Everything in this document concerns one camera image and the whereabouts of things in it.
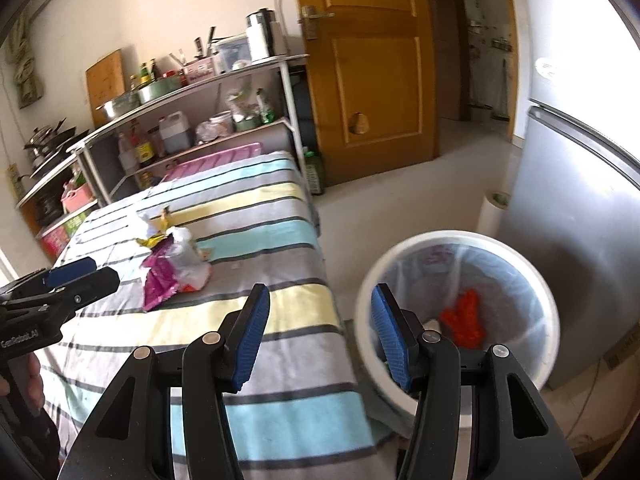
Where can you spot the pink utensil basket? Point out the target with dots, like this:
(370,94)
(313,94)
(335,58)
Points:
(199,69)

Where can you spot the silver refrigerator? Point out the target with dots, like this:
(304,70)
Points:
(574,211)

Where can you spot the pink storage basket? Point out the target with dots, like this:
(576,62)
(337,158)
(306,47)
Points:
(76,196)

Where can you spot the green plastic bottle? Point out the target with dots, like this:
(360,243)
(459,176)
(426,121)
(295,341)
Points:
(315,172)

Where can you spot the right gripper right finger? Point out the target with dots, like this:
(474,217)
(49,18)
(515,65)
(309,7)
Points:
(427,365)

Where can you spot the sauce bottle yellow label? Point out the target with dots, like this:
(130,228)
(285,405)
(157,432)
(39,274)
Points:
(142,145)

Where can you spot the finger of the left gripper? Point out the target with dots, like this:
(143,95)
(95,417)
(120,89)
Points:
(54,306)
(49,278)

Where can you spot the white metal shelf rack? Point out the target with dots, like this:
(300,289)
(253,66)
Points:
(198,101)

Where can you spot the steel basin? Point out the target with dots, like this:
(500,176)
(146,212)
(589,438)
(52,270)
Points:
(121,105)

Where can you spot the red plastic trash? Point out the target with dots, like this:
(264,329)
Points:
(462,322)

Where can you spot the striped tablecloth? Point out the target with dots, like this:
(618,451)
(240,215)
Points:
(300,416)

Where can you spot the green bowl on shelf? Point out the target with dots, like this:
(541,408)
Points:
(156,89)

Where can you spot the wooden cutting board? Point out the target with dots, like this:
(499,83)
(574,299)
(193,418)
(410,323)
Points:
(105,81)

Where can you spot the cardboard box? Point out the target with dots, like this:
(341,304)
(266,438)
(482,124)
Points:
(627,346)

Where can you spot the magenta snack wrapper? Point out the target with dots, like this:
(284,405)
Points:
(160,282)

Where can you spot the wooden door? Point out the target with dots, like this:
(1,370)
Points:
(372,80)

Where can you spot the white oil jug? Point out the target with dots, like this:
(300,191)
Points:
(175,132)

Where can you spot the clear plastic storage box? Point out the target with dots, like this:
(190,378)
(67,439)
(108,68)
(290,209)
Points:
(231,53)

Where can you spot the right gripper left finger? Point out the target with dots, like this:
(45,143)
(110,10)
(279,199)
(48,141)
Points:
(217,363)

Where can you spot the white bin liner bag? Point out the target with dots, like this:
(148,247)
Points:
(427,279)

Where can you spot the white plastic bag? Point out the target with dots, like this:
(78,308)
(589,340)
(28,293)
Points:
(191,270)

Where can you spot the white paper roll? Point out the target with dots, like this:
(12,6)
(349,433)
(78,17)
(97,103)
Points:
(495,203)

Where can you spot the white electric kettle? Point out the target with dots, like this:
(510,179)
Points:
(264,35)

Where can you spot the white round trash bin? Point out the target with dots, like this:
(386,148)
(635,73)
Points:
(384,399)

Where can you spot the person's left hand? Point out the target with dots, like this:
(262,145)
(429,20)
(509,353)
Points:
(28,367)

